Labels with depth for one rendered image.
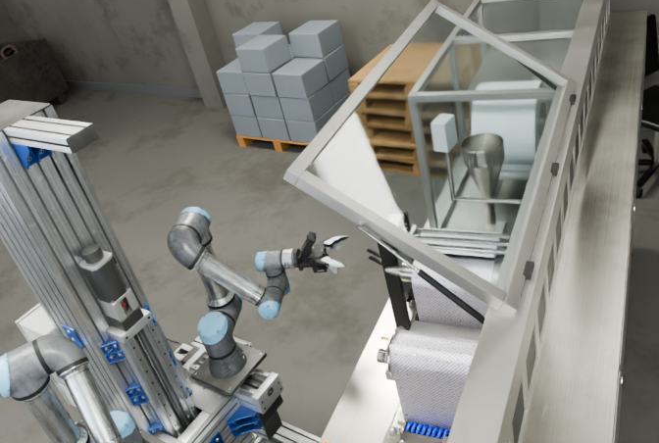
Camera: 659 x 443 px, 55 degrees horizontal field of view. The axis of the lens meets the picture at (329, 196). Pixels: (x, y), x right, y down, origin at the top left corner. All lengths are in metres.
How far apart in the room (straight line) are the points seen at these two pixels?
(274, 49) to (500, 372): 4.64
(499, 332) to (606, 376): 0.31
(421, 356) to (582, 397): 0.48
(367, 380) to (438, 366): 0.57
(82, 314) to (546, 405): 1.50
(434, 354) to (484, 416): 0.61
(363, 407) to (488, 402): 1.06
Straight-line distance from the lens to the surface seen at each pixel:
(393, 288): 2.10
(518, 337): 1.31
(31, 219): 2.12
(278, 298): 2.35
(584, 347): 1.59
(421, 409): 1.93
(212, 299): 2.56
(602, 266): 1.80
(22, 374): 2.10
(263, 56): 5.54
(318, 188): 1.31
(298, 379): 3.64
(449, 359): 1.77
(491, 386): 1.23
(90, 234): 2.26
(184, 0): 7.05
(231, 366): 2.58
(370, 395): 2.25
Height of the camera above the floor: 2.59
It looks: 31 degrees down
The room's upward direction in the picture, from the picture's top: 15 degrees counter-clockwise
